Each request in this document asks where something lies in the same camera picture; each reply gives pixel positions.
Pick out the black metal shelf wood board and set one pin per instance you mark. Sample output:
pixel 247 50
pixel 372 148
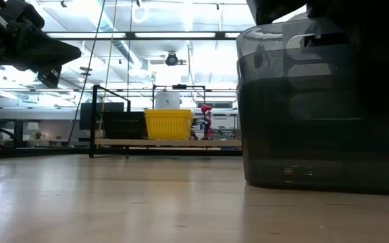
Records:
pixel 167 142

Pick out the black overhead beam with light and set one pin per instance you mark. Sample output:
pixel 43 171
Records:
pixel 130 35

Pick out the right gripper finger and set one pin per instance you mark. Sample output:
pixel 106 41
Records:
pixel 272 10

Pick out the small white shade lamp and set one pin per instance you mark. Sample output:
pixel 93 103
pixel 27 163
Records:
pixel 32 126

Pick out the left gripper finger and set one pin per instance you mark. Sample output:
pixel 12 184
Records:
pixel 49 52
pixel 50 78

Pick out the round black ceiling camera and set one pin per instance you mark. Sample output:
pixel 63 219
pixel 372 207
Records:
pixel 171 59

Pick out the translucent grey plastic basket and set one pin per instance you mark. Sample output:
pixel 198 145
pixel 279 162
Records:
pixel 268 38
pixel 316 152

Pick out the black slotted plastic basket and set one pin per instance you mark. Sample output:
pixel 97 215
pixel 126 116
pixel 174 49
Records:
pixel 123 125

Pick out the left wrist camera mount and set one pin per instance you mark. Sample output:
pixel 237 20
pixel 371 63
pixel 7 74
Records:
pixel 22 13

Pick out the black rig frame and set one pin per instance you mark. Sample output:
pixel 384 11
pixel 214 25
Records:
pixel 19 135

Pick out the red desk lamp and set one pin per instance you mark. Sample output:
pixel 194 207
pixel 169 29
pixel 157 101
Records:
pixel 207 108

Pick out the black computer monitor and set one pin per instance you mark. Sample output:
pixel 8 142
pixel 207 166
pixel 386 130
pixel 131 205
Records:
pixel 86 116

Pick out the white cylindrical container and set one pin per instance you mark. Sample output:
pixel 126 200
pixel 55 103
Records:
pixel 167 100

